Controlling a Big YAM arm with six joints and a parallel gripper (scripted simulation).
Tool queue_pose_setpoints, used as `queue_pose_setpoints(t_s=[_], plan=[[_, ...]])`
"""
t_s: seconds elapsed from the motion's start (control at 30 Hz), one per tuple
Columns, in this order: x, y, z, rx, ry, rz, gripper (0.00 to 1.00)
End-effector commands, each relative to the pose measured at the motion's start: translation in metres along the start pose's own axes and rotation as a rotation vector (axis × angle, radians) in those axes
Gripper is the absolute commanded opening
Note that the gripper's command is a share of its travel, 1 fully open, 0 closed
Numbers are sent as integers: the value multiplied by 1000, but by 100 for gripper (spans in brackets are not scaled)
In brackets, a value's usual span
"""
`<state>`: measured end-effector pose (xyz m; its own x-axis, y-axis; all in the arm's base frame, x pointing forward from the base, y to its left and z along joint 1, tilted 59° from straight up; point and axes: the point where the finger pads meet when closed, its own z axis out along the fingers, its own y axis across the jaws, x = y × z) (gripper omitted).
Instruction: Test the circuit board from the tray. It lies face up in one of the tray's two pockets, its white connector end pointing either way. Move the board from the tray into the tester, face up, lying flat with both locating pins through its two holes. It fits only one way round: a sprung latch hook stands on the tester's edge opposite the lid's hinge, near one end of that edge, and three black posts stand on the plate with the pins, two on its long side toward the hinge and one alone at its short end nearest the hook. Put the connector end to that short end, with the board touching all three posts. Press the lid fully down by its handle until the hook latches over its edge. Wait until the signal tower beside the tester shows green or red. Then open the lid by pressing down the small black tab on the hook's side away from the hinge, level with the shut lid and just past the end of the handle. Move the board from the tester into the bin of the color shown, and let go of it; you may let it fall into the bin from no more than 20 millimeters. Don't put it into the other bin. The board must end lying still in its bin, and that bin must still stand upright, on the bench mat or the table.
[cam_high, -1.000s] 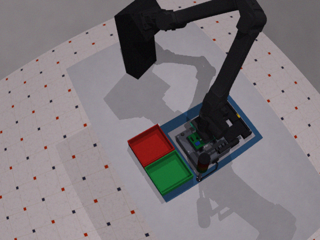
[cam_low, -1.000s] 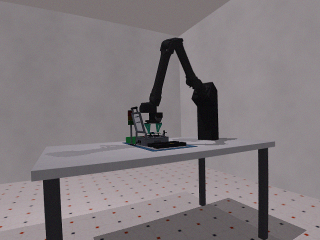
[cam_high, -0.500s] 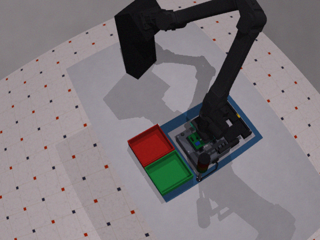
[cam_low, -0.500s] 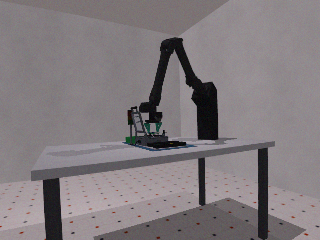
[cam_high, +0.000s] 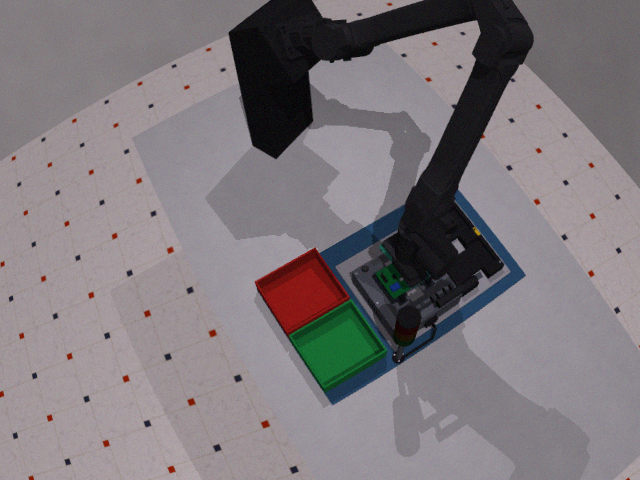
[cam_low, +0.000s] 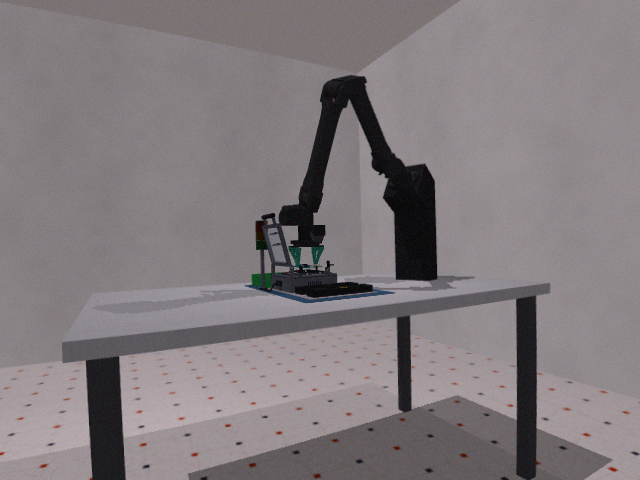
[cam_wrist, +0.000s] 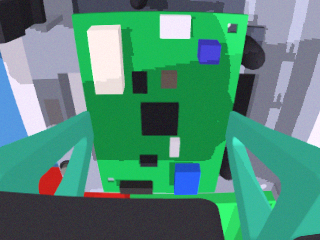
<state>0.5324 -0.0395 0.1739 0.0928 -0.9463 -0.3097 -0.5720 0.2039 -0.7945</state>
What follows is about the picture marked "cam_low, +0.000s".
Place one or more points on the green bin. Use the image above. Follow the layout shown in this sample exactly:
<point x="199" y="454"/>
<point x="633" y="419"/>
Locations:
<point x="256" y="280"/>

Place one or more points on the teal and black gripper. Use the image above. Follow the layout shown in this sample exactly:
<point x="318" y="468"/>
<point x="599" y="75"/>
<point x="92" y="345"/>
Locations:
<point x="305" y="243"/>

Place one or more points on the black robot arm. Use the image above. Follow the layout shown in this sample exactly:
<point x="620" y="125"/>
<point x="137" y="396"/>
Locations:
<point x="384" y="161"/>

